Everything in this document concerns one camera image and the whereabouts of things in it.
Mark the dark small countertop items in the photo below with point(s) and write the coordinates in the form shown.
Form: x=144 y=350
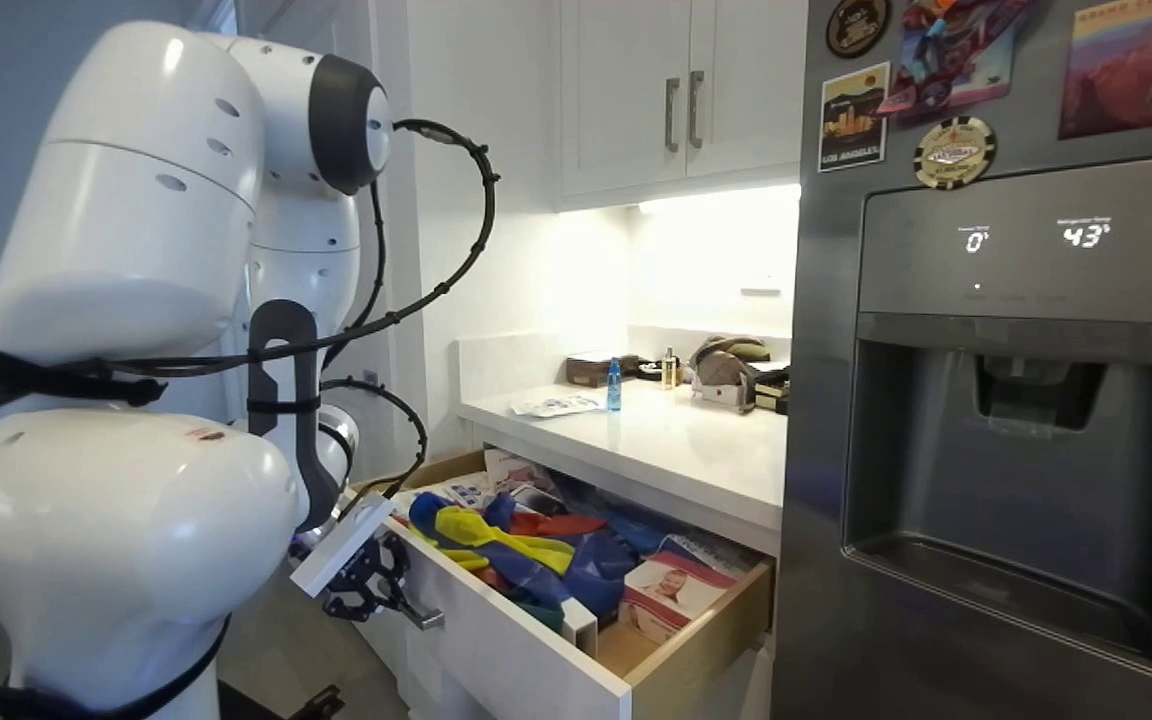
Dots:
x=770 y=388

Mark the colourful cartoon fridge magnet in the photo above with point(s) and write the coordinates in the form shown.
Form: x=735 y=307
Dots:
x=959 y=62

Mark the small white block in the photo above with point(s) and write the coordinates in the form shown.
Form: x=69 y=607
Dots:
x=578 y=622

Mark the white counter cabinet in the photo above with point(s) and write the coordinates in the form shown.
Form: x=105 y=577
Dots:
x=682 y=454

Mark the yellow and blue utensil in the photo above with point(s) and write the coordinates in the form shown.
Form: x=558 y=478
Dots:
x=499 y=536

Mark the colourful items in drawer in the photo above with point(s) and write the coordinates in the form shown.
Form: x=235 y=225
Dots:
x=600 y=567

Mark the poker chip fridge magnet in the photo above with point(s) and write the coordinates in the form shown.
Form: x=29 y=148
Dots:
x=959 y=155

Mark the white wall outlet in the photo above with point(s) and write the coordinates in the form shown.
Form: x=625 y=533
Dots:
x=761 y=290

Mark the white and red box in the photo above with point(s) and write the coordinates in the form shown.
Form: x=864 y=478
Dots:
x=678 y=585

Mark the stainless steel refrigerator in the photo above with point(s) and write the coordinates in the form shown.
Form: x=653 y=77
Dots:
x=1001 y=402

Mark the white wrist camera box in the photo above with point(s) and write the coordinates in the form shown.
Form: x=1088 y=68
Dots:
x=340 y=550

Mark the white wall cabinet door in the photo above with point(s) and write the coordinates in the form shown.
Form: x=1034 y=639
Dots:
x=749 y=83
x=616 y=93

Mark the rectangular dark fridge magnet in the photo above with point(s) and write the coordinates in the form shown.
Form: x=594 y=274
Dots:
x=854 y=116

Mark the blue plastic bottle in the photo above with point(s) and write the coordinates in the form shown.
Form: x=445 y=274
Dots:
x=613 y=385

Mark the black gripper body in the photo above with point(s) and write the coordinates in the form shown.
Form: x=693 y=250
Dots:
x=363 y=585

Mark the white printed paper sheet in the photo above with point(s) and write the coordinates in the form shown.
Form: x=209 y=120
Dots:
x=555 y=402

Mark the white drawer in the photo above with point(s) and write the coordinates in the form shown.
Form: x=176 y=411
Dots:
x=511 y=654

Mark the red flat item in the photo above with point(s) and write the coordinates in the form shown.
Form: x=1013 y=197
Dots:
x=578 y=526

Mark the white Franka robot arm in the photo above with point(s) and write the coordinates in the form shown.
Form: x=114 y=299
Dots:
x=109 y=533

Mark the printed paper packet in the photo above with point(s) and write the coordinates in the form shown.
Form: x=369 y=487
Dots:
x=511 y=481

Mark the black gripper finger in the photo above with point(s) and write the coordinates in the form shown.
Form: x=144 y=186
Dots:
x=419 y=615

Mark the red landscape photo magnet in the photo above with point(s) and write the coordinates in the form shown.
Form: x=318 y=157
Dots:
x=1129 y=66

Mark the round black fridge magnet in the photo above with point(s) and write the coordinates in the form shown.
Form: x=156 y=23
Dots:
x=857 y=25

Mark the small brown bottle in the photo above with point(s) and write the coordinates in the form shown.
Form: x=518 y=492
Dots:
x=671 y=368

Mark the brown leather box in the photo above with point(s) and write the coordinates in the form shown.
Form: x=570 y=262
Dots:
x=584 y=372

